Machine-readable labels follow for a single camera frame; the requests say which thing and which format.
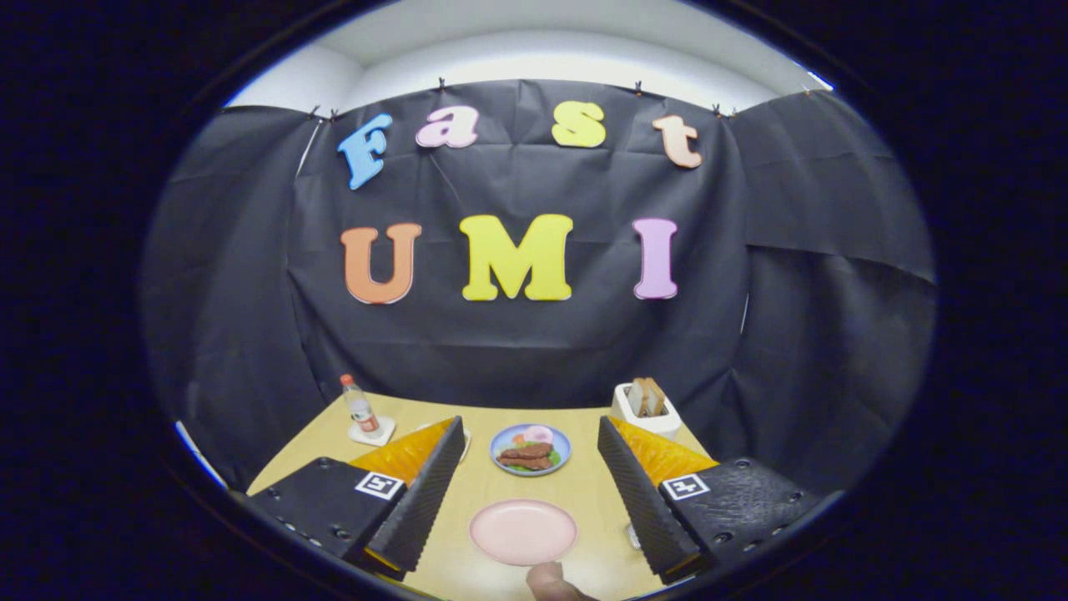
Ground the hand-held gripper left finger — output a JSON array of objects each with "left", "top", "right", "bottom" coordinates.
[{"left": 246, "top": 416, "right": 466, "bottom": 583}]

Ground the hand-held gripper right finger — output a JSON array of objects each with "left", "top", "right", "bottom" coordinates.
[{"left": 597, "top": 416, "right": 827, "bottom": 585}]

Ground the white toaster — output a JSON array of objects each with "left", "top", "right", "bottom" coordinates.
[{"left": 612, "top": 382, "right": 683, "bottom": 442}]

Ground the white square coaster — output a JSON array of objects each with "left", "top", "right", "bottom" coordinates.
[{"left": 348, "top": 416, "right": 397, "bottom": 447}]

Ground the blue food plate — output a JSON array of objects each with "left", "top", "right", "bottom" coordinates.
[{"left": 489, "top": 424, "right": 572, "bottom": 477}]

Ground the clear plastic water bottle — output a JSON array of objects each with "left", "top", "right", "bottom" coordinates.
[{"left": 340, "top": 374, "right": 381, "bottom": 435}]

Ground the pink round plate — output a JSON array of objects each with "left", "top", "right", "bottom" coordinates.
[{"left": 469, "top": 499, "right": 578, "bottom": 567}]

